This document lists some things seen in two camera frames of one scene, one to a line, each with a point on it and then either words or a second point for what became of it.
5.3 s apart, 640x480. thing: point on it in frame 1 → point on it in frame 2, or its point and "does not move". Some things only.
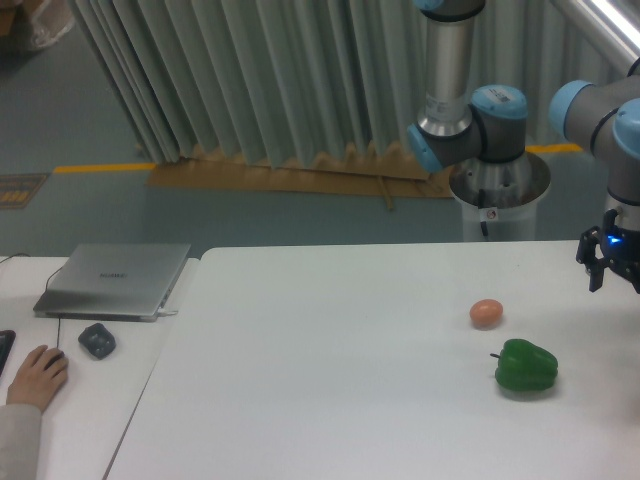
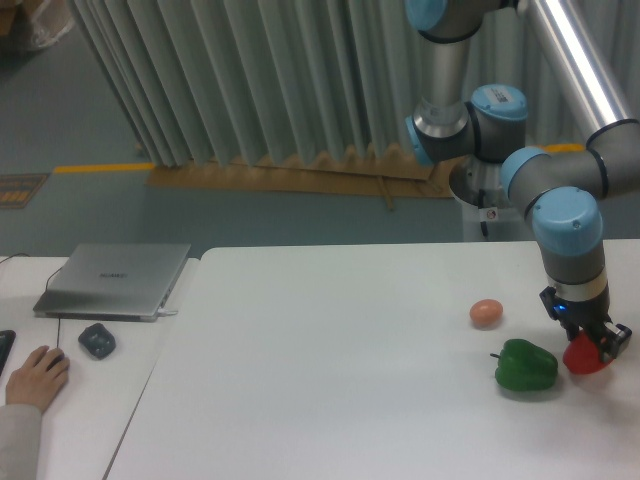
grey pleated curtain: (311, 81) does not move
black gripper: (620, 247) → (592, 314)
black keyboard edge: (7, 338) does not move
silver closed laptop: (113, 282) does not move
